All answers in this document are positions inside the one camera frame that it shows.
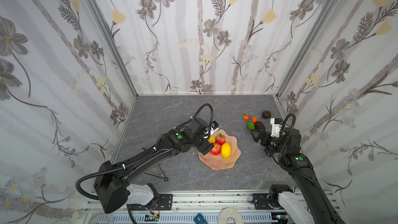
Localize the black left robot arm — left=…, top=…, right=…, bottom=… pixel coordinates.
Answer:
left=75, top=117, right=219, bottom=214

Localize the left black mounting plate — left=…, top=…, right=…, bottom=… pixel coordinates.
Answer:
left=127, top=194, right=173, bottom=211

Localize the white tape roll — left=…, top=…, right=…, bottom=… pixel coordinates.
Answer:
left=218, top=207, right=244, bottom=224

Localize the dark fake avocado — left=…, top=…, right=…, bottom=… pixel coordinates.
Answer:
left=255, top=121, right=266, bottom=131

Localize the dark brown round fruit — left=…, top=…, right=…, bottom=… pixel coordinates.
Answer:
left=262, top=111, right=272, bottom=119

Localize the blue tool handle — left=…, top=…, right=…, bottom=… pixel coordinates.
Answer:
left=194, top=213, right=208, bottom=224

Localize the pink scalloped fruit bowl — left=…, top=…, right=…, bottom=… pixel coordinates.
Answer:
left=199, top=129, right=241, bottom=170

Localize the black corrugated left cable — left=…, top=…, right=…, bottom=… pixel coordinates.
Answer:
left=75, top=103, right=215, bottom=201

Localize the dark fake grape bunch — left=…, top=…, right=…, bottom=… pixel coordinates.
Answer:
left=264, top=147, right=273, bottom=157

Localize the red yellow fake peach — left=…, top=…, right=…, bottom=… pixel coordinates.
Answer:
left=210, top=143, right=222, bottom=156

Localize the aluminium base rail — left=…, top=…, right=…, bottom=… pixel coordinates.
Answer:
left=81, top=190, right=299, bottom=224

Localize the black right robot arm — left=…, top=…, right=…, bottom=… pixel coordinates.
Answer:
left=250, top=128, right=344, bottom=224

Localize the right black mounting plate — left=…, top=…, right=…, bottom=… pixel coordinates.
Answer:
left=251, top=194, right=281, bottom=210

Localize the yellow fake lemon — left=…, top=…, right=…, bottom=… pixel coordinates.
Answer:
left=220, top=143, right=232, bottom=159
left=208, top=136, right=216, bottom=144

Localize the small orange tangerine with stem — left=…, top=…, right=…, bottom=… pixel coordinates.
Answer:
left=243, top=114, right=250, bottom=121

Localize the black mounting plate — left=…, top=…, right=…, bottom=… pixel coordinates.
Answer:
left=251, top=194, right=281, bottom=210
left=127, top=194, right=173, bottom=211

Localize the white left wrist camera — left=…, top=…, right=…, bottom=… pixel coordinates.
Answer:
left=210, top=121, right=219, bottom=135

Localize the green fake lime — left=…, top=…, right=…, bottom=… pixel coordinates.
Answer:
left=246, top=121, right=255, bottom=131

